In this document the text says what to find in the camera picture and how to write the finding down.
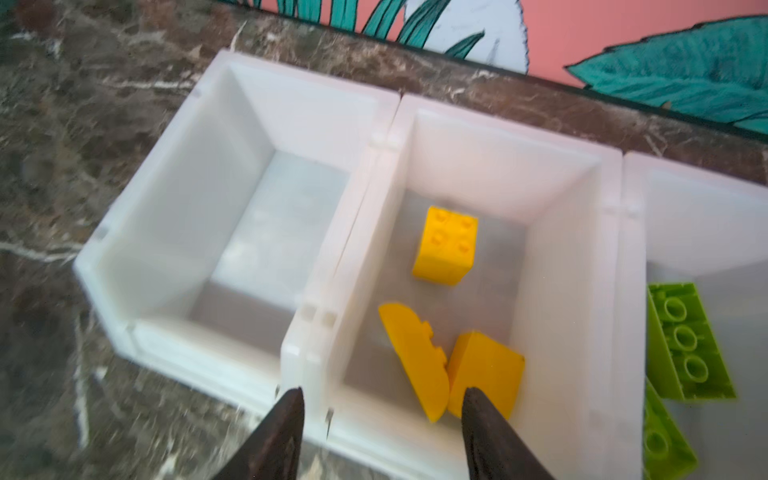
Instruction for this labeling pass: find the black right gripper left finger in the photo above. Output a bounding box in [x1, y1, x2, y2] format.
[213, 387, 305, 480]

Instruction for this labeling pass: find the green lego brick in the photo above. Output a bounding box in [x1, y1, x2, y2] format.
[642, 378, 698, 479]
[646, 283, 737, 403]

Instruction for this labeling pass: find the white bin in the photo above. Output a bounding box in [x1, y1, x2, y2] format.
[606, 153, 767, 479]
[297, 95, 623, 479]
[75, 50, 400, 414]

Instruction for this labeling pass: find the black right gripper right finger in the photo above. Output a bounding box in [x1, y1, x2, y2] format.
[461, 387, 553, 480]

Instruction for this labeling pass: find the yellow lego small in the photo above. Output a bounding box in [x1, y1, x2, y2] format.
[412, 206, 478, 286]
[447, 331, 525, 420]

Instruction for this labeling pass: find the white middle bin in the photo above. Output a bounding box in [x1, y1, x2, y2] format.
[297, 95, 623, 479]

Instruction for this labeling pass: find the white left bin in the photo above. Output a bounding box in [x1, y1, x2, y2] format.
[75, 50, 400, 414]

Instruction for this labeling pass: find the yellow lego small bottom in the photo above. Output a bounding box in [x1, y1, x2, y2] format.
[447, 331, 525, 420]

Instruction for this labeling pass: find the white right bin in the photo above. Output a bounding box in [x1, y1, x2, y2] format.
[606, 153, 767, 479]

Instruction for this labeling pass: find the yellow lego long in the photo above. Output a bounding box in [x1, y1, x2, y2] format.
[378, 303, 450, 423]

